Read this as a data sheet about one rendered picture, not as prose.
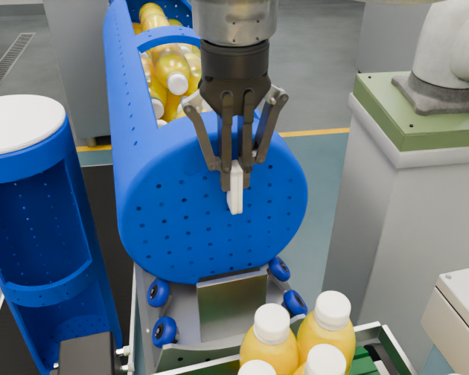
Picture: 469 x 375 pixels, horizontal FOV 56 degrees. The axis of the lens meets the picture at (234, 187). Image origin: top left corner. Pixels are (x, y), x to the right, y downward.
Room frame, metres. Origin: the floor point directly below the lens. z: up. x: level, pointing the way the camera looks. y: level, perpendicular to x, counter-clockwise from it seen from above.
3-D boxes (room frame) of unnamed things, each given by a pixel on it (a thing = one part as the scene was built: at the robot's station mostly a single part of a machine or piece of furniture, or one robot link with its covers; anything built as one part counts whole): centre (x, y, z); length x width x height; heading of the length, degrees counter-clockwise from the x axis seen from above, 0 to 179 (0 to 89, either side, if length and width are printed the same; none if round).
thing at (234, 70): (0.48, 0.00, 1.32); 0.08 x 0.07 x 0.09; 105
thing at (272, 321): (0.31, -0.04, 1.10); 0.04 x 0.04 x 0.02
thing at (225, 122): (0.48, 0.01, 1.25); 0.04 x 0.01 x 0.11; 15
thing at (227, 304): (0.42, 0.00, 0.99); 0.10 x 0.02 x 0.12; 105
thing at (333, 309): (0.33, -0.11, 1.10); 0.04 x 0.04 x 0.02
